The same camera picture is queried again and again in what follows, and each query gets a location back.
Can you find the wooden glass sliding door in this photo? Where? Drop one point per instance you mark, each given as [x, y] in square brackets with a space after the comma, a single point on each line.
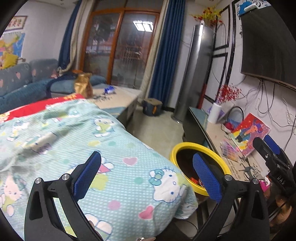
[117, 43]

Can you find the blue curtain right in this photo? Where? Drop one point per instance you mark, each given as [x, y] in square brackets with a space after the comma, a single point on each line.
[167, 57]

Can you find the framed picture strip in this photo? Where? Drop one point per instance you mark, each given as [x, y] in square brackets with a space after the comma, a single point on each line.
[17, 23]

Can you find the red blanket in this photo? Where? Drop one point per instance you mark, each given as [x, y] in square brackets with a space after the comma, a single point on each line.
[37, 107]

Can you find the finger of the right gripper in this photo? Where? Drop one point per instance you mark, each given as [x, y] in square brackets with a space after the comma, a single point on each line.
[277, 150]
[262, 148]

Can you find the yellow flower decoration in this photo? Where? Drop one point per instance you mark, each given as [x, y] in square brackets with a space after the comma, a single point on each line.
[210, 16]

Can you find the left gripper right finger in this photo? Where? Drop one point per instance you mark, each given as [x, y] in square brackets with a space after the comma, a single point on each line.
[251, 220]

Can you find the blue curtain left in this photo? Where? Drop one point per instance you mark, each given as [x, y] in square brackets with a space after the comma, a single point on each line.
[64, 56]

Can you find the blue crumpled wrapper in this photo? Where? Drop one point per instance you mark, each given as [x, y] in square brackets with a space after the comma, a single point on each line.
[109, 90]

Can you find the red berry decoration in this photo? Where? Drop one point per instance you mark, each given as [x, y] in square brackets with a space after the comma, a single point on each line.
[228, 93]

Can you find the wall mounted television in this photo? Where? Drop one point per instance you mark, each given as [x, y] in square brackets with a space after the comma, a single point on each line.
[268, 47]

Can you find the Hello Kitty green bedsheet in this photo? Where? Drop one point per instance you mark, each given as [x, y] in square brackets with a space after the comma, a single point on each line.
[136, 192]

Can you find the yellow cushion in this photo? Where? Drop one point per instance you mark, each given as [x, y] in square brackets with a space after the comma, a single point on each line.
[8, 60]

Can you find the person left hand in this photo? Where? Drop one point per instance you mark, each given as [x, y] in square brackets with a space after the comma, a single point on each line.
[93, 226]

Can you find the China map poster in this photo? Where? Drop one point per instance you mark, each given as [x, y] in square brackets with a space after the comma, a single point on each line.
[12, 43]

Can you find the white paper roll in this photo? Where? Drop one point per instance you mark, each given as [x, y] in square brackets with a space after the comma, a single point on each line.
[215, 113]

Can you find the coffee table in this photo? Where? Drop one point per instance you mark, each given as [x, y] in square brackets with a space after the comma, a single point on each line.
[121, 104]

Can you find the blue sofa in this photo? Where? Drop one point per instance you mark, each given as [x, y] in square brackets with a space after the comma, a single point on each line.
[37, 80]

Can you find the TV cabinet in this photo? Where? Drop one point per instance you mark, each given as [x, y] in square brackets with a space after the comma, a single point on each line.
[198, 130]

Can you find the yellow rim trash bin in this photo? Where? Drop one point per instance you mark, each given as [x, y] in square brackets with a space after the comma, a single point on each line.
[182, 156]

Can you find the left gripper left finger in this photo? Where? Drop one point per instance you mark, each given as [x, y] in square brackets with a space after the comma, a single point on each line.
[42, 221]

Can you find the silver tower air conditioner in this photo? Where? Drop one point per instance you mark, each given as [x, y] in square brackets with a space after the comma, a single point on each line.
[196, 71]

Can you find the gold paper bag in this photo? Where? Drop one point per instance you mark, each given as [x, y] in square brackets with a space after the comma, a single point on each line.
[83, 86]

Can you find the blue curtain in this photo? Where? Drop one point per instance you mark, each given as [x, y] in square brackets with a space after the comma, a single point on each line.
[167, 57]
[64, 56]

